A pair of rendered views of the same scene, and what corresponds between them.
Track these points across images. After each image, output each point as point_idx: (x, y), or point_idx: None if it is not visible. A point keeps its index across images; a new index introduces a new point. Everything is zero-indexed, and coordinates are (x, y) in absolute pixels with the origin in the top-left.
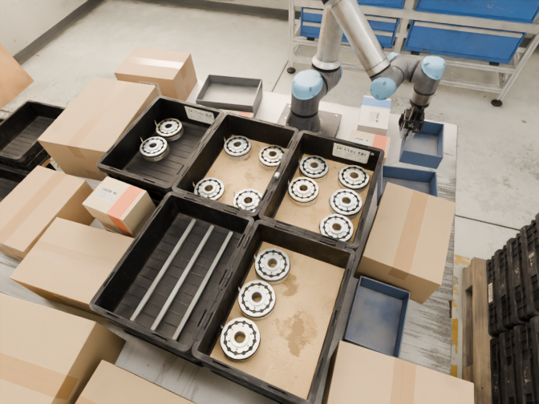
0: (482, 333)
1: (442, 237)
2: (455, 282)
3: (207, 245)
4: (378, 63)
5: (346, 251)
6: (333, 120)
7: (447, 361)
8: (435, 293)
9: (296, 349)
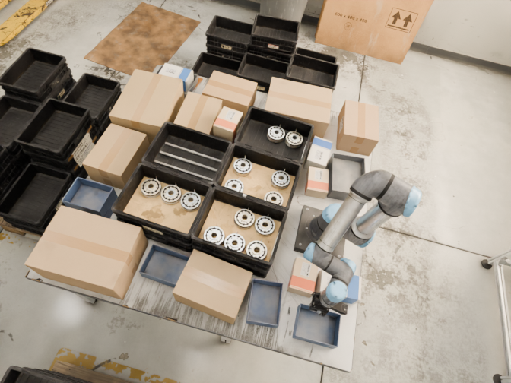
0: None
1: (205, 301)
2: None
3: (206, 170)
4: (321, 241)
5: (188, 231)
6: (333, 253)
7: (140, 308)
8: (182, 310)
9: (144, 214)
